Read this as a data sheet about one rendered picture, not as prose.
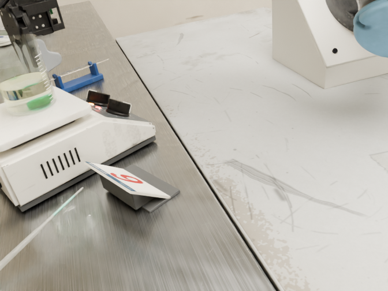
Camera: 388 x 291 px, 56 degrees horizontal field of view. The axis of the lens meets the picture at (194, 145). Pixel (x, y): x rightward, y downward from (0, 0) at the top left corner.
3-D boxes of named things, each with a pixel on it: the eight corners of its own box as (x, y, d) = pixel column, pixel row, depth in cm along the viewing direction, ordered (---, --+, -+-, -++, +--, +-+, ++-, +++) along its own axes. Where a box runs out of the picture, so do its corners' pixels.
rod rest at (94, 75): (96, 75, 79) (92, 59, 77) (104, 78, 77) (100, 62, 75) (53, 92, 74) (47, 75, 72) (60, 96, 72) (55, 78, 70)
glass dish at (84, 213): (42, 235, 38) (35, 219, 37) (74, 201, 43) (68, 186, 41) (86, 244, 36) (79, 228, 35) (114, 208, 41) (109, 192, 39)
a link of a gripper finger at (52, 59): (72, 82, 71) (56, 34, 66) (43, 93, 68) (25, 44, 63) (65, 79, 73) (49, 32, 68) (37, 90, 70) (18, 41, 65)
